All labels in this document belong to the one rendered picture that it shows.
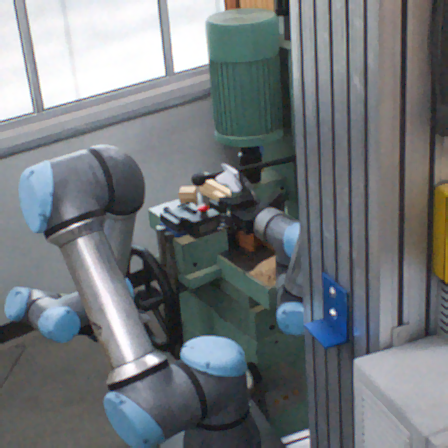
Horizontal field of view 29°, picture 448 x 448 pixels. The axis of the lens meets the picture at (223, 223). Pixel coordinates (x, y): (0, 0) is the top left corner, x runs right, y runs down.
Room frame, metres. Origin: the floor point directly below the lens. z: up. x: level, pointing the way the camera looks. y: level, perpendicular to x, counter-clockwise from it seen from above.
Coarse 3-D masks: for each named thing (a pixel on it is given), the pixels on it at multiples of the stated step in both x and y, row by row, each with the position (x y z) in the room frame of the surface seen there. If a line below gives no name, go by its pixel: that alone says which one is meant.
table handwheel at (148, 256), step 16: (144, 256) 1.92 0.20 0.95; (128, 272) 2.05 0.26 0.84; (144, 272) 1.93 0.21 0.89; (160, 272) 1.87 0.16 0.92; (144, 288) 1.94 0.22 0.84; (160, 288) 1.85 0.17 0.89; (192, 288) 2.00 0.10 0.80; (176, 304) 1.83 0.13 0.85; (160, 320) 1.89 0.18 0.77; (176, 320) 1.82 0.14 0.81; (176, 336) 1.83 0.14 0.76
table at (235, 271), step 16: (160, 208) 2.30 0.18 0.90; (224, 256) 1.97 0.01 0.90; (240, 256) 1.96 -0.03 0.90; (256, 256) 1.95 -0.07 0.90; (208, 272) 1.95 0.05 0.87; (224, 272) 1.95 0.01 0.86; (240, 272) 1.89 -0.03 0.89; (240, 288) 1.89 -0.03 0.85; (256, 288) 1.83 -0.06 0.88; (272, 288) 1.79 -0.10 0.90; (272, 304) 1.79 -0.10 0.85
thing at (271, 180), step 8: (264, 176) 2.15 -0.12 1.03; (272, 176) 2.14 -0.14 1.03; (280, 176) 2.14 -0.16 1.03; (256, 184) 2.10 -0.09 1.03; (264, 184) 2.10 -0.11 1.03; (272, 184) 2.11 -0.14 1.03; (280, 184) 2.12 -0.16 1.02; (232, 192) 2.11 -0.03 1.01; (240, 192) 2.08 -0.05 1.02; (256, 192) 2.08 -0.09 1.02; (264, 192) 2.10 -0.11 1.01
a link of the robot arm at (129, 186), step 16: (112, 160) 1.48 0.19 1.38; (128, 160) 1.50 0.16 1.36; (112, 176) 1.46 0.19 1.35; (128, 176) 1.48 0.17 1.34; (128, 192) 1.48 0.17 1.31; (144, 192) 1.54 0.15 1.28; (112, 208) 1.51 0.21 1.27; (128, 208) 1.51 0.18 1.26; (112, 224) 1.54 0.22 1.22; (128, 224) 1.55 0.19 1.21; (112, 240) 1.56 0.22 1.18; (128, 240) 1.57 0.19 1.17; (128, 256) 1.60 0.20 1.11; (128, 288) 1.67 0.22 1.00
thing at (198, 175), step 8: (280, 160) 1.99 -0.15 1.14; (288, 160) 2.00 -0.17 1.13; (296, 160) 2.01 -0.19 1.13; (240, 168) 1.93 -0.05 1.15; (248, 168) 1.94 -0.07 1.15; (256, 168) 1.95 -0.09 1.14; (192, 176) 1.87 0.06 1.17; (200, 176) 1.87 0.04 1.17; (208, 176) 1.88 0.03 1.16; (216, 176) 1.89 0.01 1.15; (200, 184) 1.86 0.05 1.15
